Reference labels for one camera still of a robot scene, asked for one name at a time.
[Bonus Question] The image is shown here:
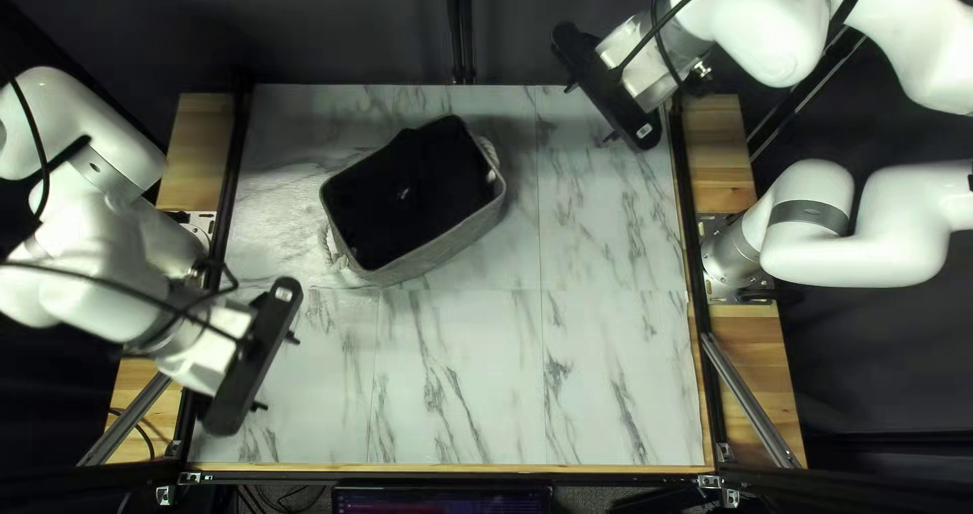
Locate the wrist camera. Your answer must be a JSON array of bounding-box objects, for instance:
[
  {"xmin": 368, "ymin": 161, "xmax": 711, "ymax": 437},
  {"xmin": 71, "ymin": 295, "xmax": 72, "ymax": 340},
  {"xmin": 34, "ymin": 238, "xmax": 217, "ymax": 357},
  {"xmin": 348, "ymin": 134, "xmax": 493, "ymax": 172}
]
[
  {"xmin": 551, "ymin": 21, "xmax": 664, "ymax": 152},
  {"xmin": 199, "ymin": 276, "xmax": 305, "ymax": 436}
]

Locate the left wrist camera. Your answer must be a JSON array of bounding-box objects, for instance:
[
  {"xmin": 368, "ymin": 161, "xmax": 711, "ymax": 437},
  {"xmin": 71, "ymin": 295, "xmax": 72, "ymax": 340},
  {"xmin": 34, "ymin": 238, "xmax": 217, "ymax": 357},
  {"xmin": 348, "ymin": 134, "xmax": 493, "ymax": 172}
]
[{"xmin": 199, "ymin": 276, "xmax": 305, "ymax": 436}]

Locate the thin black floor cable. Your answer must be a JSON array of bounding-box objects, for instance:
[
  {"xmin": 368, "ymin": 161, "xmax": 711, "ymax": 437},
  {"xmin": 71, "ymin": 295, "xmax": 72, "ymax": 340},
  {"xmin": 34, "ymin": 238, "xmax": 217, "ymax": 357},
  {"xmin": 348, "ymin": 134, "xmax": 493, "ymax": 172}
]
[{"xmin": 106, "ymin": 406, "xmax": 158, "ymax": 463}]

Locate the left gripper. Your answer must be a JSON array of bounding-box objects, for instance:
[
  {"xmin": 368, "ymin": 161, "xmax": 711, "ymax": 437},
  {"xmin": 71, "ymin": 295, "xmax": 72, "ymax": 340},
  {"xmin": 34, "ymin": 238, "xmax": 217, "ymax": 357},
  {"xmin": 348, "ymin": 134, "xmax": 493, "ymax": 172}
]
[{"xmin": 152, "ymin": 305, "xmax": 303, "ymax": 413}]

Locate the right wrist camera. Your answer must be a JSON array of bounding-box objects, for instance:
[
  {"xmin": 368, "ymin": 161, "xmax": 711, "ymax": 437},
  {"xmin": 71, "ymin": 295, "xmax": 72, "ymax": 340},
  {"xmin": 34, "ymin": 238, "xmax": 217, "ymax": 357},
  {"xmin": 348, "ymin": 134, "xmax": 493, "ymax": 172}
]
[{"xmin": 551, "ymin": 21, "xmax": 664, "ymax": 152}]

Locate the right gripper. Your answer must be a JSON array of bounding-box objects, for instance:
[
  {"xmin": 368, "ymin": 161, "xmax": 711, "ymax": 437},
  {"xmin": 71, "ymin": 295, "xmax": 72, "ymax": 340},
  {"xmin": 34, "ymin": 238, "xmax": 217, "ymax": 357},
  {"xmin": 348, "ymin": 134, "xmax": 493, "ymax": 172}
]
[{"xmin": 563, "ymin": 39, "xmax": 704, "ymax": 147}]

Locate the black sweatshirt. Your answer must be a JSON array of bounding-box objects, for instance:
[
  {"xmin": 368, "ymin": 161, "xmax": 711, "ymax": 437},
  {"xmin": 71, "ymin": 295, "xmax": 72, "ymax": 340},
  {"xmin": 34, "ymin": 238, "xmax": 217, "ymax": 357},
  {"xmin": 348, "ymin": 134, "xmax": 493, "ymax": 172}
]
[{"xmin": 323, "ymin": 116, "xmax": 499, "ymax": 270}]

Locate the laptop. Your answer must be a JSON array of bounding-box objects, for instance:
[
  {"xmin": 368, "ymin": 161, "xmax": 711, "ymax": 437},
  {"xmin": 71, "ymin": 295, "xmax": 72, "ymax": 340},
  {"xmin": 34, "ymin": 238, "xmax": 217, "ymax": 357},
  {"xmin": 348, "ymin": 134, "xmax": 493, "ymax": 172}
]
[{"xmin": 330, "ymin": 484, "xmax": 556, "ymax": 514}]

